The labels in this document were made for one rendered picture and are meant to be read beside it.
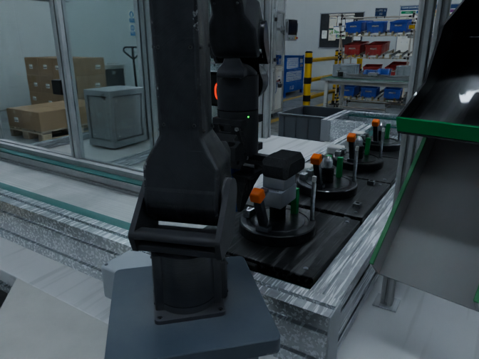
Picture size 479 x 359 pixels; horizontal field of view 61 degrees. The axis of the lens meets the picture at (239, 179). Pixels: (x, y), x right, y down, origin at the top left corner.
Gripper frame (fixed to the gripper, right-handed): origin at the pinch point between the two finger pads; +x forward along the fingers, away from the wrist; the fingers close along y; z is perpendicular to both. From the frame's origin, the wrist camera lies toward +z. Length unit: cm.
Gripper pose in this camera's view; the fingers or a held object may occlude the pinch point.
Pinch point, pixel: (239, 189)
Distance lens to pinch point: 60.4
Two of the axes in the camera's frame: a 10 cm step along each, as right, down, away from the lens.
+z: -5.4, 2.9, -7.9
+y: 8.4, 1.7, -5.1
